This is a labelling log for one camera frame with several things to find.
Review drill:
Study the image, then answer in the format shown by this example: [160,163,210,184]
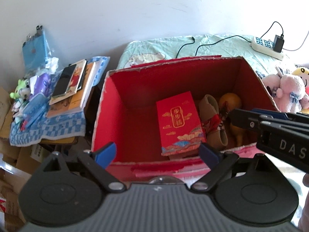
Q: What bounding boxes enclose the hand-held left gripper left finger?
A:
[36,141,127,194]

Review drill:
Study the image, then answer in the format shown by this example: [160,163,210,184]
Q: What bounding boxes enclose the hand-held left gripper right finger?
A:
[191,142,280,194]

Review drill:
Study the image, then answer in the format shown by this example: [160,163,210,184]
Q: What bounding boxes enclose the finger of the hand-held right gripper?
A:
[251,109,309,136]
[228,108,264,132]

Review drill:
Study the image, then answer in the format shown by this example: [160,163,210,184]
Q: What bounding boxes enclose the brown wooden gourd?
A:
[219,92,245,147]

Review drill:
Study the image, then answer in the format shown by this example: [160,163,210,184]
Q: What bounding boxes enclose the beige cable bundle red ribbon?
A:
[198,94,229,151]

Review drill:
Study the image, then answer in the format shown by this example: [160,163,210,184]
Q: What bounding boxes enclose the small red gift box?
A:
[156,91,207,157]

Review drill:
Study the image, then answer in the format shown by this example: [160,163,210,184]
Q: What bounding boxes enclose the large red cardboard box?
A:
[91,55,285,174]

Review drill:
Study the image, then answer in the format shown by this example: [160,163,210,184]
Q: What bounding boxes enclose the person's right forearm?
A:
[298,173,309,232]

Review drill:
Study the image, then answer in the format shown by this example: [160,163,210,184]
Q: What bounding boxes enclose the pink rabbit plush toy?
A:
[261,65,309,113]

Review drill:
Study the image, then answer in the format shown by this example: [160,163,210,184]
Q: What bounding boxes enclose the dark wooden side table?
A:
[37,87,102,156]

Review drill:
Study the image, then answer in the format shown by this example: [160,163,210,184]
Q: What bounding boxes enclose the yellow plush toy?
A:
[291,67,309,114]

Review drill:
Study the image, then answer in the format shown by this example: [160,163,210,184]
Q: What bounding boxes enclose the orange book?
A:
[46,62,96,119]

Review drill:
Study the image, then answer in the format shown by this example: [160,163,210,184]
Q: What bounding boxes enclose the white power strip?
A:
[250,36,286,61]

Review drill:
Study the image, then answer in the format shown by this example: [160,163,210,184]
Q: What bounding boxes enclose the black charger adapter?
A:
[273,34,285,54]

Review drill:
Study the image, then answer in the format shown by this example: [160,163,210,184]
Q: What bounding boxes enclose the picture book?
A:
[51,59,88,100]

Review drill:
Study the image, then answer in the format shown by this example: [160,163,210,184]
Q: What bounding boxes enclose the blue pencil case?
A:
[22,94,48,129]

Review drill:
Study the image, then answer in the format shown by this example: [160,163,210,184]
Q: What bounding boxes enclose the black phone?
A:
[52,65,73,97]

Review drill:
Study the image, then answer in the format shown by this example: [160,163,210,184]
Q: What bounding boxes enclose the purple packet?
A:
[30,74,52,95]

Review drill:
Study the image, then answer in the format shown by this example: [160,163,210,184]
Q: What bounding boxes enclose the white toy figure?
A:
[10,101,25,124]

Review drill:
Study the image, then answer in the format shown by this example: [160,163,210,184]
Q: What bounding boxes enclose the white crumpled plastic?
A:
[36,57,60,78]

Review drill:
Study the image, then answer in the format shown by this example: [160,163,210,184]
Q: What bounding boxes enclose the green toy figure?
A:
[10,78,32,102]

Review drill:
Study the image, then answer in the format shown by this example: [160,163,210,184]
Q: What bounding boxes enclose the plain brown cardboard box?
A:
[0,86,13,139]

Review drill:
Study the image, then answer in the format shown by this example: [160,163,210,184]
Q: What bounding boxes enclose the red white printed cardboard box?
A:
[0,169,33,232]

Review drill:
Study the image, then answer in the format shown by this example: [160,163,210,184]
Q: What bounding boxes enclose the blue packet in clear bag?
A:
[22,25,53,75]

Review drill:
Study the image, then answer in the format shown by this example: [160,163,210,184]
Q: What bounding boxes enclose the white power cable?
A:
[283,29,309,53]

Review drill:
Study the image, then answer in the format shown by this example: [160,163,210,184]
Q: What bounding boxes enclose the black charger cable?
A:
[176,21,284,58]

